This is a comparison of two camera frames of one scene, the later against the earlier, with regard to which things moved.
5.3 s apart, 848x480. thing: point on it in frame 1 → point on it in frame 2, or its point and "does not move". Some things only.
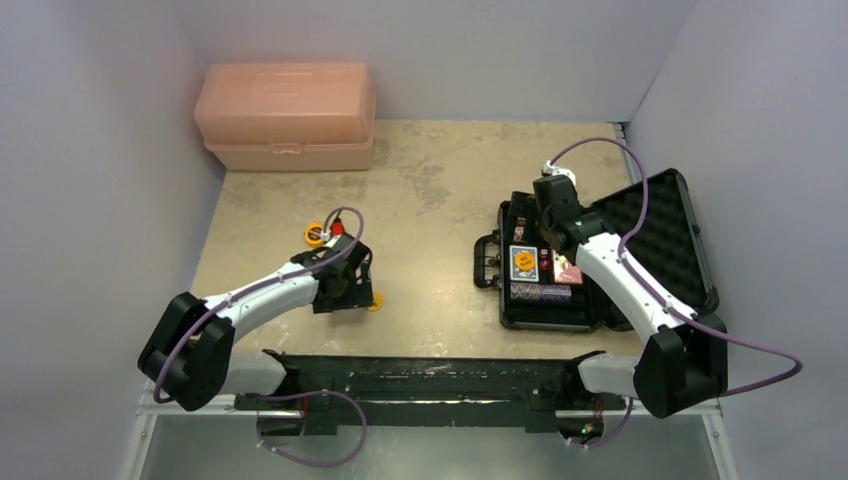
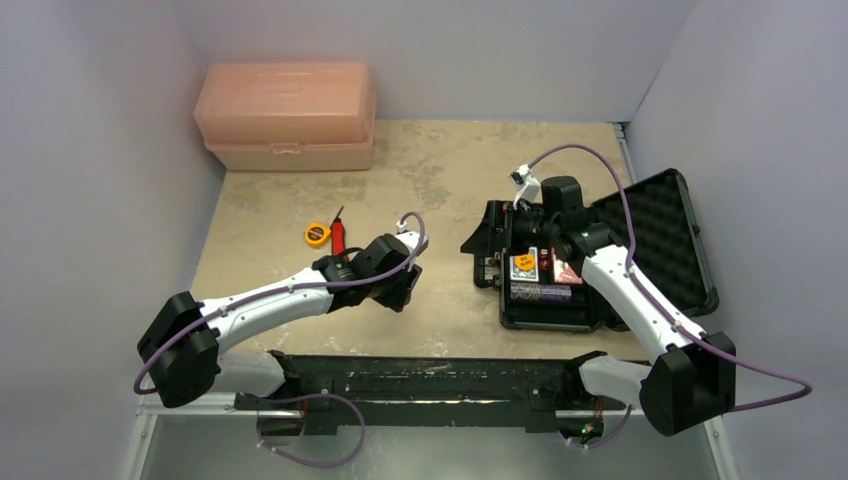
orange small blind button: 525,261 does not move
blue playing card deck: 518,274 does not move
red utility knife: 337,228 does not move
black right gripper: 548,240 → 502,229
